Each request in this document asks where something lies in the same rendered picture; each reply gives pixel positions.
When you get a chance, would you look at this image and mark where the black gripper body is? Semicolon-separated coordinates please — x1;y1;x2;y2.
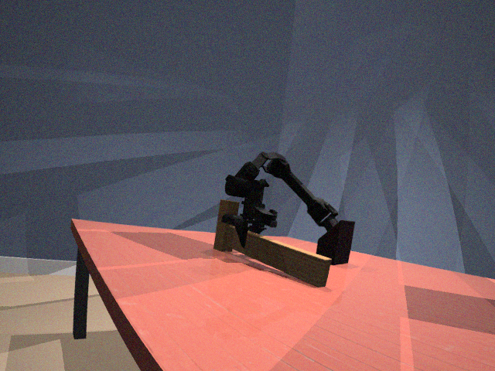
221;198;278;228

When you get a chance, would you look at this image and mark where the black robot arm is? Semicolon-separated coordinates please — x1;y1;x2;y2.
225;151;339;232

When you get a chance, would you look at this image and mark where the brown wooden post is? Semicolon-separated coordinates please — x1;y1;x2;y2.
213;199;239;252

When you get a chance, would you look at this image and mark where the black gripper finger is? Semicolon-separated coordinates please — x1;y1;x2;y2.
249;226;267;234
232;225;250;248

